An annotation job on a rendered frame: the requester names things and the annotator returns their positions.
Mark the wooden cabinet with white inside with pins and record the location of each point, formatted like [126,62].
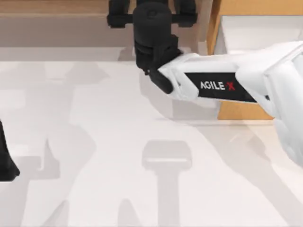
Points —
[239,7]

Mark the wooden cupboard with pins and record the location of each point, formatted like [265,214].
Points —
[59,28]

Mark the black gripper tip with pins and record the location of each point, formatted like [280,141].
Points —
[6,156]

